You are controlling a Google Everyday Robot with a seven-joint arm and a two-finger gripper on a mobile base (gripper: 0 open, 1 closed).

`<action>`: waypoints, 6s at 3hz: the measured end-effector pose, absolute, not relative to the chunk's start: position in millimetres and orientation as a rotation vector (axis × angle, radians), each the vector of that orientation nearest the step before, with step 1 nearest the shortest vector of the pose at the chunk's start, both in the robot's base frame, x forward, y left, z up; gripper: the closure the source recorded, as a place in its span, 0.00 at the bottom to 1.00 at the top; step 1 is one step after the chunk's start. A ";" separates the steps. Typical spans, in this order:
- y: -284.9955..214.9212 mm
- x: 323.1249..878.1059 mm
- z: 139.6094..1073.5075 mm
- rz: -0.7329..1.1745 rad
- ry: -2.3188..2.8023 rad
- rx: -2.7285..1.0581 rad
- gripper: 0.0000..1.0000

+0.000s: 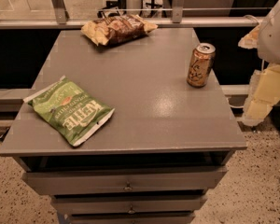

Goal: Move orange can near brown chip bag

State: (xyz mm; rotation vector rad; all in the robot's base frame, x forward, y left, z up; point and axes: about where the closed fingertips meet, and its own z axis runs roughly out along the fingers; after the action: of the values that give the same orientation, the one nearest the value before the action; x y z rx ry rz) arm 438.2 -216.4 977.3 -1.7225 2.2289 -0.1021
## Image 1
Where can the orange soda can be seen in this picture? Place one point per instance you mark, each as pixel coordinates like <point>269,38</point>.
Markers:
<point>200,65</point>

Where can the green Kettle chip bag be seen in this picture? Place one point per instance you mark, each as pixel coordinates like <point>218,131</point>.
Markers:
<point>70,110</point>

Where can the top drawer with knob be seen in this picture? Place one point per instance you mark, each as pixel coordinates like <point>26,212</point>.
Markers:
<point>125,181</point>

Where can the middle drawer with knob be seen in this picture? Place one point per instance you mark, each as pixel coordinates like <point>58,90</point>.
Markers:
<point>129,204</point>

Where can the drawer with knob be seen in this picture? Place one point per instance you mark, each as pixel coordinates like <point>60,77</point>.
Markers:
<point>125,181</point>
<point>129,204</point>

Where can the bottom drawer front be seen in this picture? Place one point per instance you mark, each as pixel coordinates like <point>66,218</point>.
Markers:
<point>143,218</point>

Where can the brown chip bag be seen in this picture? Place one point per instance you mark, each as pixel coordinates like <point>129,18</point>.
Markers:
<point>117,29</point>

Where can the grey drawer cabinet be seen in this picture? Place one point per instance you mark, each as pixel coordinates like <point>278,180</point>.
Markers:
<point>159,121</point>

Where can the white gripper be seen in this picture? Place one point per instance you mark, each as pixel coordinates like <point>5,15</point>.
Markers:
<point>275,37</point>

